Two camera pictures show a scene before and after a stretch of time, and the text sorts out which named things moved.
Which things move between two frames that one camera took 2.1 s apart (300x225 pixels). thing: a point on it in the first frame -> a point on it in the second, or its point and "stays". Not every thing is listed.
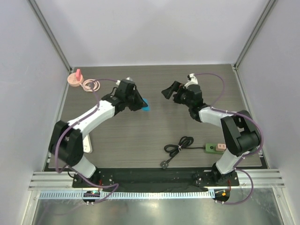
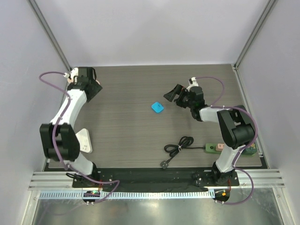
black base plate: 149,177 stays
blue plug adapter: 147,108 -> 157,107
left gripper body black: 133,101 -> 96,89
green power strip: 211,148 stays
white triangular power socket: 86,144 stays
